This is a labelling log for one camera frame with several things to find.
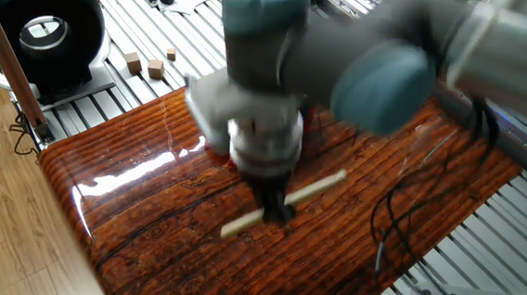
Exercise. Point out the glossy wood grain board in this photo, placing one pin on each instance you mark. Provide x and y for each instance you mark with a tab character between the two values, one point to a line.
146	227

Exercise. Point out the small wooden cube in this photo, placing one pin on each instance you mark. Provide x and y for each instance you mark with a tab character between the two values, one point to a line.
171	55

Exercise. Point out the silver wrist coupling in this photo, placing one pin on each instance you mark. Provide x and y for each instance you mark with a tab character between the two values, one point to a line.
263	147

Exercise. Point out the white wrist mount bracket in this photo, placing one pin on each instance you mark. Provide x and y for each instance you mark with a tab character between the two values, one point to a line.
248	104

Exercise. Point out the large wooden cube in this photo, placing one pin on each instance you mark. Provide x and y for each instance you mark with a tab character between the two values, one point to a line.
132	63

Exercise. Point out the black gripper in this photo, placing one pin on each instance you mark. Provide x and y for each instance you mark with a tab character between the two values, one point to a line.
268	182

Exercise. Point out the medium wooden cube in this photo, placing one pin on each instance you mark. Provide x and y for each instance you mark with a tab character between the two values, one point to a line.
156	69

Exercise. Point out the diagonal frame strut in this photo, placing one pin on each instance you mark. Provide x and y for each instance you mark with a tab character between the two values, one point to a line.
9	64

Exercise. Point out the pale wooden drumstick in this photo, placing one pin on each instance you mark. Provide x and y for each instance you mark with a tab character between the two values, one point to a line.
316	190

